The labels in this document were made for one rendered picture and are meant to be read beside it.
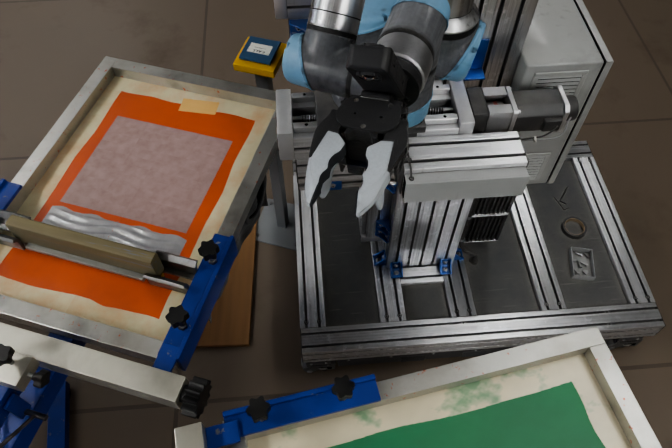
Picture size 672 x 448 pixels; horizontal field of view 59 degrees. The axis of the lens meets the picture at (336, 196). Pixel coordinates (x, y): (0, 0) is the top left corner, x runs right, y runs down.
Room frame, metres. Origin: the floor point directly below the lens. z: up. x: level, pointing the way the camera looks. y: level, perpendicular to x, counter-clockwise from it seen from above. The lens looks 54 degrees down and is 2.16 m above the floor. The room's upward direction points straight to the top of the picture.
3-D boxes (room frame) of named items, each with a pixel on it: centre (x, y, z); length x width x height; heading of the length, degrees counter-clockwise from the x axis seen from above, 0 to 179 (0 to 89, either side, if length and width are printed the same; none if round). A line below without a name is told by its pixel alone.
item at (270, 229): (1.39, 0.23, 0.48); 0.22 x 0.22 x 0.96; 74
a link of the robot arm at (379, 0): (0.92, -0.07, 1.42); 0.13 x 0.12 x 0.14; 70
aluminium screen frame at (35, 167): (0.88, 0.50, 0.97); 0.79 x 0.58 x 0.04; 164
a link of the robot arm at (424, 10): (0.63, -0.10, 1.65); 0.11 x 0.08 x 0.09; 161
